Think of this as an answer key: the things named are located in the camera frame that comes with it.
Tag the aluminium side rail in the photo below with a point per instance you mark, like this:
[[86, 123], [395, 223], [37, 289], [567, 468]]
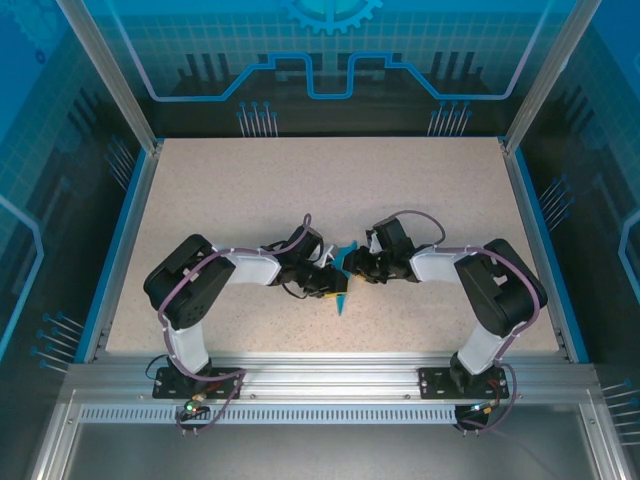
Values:
[[125, 250], [535, 250]]

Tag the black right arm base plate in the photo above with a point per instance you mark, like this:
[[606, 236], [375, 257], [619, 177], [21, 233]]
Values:
[[435, 382]]

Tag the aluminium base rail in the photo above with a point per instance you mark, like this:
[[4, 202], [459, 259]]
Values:
[[330, 375]]

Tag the teal cloth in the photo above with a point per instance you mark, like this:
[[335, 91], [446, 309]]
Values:
[[341, 305]]

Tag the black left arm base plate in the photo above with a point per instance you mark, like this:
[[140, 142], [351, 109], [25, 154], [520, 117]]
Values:
[[225, 382]]

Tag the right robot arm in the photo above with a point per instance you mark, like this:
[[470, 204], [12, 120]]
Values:
[[435, 265]]

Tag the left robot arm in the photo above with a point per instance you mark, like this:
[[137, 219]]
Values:
[[250, 270]]

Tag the aluminium frame post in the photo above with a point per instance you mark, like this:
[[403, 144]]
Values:
[[115, 75], [547, 75]]

